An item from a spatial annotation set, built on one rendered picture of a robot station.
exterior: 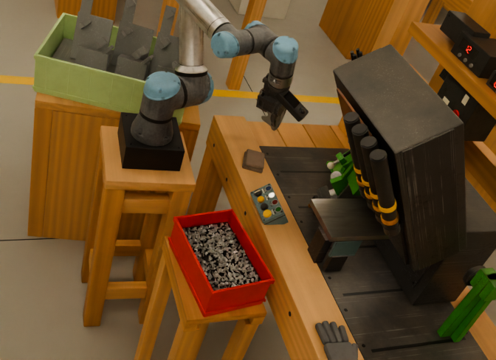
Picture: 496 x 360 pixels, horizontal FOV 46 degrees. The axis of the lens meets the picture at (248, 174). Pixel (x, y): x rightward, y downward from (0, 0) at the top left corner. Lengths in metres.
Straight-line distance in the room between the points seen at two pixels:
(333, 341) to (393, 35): 1.25
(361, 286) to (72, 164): 1.39
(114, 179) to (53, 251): 0.97
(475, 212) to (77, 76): 1.57
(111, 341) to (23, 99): 1.82
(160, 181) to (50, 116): 0.65
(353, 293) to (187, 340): 0.54
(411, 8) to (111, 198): 1.33
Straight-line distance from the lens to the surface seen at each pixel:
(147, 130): 2.05
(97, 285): 2.46
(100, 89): 2.45
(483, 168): 2.12
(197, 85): 2.06
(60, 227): 2.94
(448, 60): 1.96
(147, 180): 2.07
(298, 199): 2.12
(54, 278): 2.83
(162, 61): 2.63
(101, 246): 2.28
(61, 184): 2.75
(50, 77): 2.48
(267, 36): 1.77
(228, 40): 1.67
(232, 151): 2.23
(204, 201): 2.59
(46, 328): 2.67
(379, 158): 1.32
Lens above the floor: 2.19
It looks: 37 degrees down
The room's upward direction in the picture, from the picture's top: 20 degrees clockwise
